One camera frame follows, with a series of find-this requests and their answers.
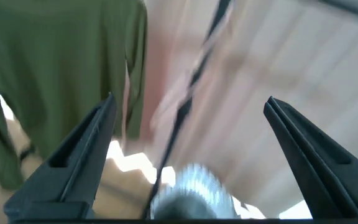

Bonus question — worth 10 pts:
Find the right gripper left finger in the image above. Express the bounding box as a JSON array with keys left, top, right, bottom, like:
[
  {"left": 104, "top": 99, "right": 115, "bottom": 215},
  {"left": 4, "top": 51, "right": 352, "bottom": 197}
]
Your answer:
[{"left": 4, "top": 92, "right": 117, "bottom": 220}]

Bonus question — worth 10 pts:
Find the white laundry basket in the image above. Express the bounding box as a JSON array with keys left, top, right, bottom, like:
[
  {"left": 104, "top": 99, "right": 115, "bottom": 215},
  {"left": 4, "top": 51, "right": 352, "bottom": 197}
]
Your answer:
[{"left": 150, "top": 163, "right": 248, "bottom": 220}]

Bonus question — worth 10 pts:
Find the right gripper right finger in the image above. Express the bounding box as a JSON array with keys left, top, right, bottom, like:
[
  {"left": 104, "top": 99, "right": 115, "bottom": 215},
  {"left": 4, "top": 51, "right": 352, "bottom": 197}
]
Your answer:
[{"left": 262, "top": 95, "right": 358, "bottom": 218}]

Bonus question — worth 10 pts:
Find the black clothes rack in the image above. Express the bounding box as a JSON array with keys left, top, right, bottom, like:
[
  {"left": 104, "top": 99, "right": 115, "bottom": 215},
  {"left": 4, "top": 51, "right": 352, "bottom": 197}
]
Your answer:
[{"left": 0, "top": 0, "right": 358, "bottom": 220}]

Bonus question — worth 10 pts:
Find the green long-sleeved shirt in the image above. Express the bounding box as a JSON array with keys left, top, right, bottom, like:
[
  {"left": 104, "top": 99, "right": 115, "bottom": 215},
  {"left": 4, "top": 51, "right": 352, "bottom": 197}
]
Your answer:
[{"left": 0, "top": 0, "right": 149, "bottom": 191}]

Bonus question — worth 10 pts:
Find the pink clothes hanger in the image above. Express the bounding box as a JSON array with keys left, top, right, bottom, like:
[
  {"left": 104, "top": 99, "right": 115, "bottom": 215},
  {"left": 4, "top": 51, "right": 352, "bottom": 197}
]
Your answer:
[{"left": 149, "top": 0, "right": 237, "bottom": 131}]

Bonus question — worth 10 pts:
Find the beige curtain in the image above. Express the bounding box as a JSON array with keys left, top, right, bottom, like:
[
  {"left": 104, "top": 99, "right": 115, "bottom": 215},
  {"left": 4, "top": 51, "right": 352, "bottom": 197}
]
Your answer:
[{"left": 141, "top": 0, "right": 358, "bottom": 218}]

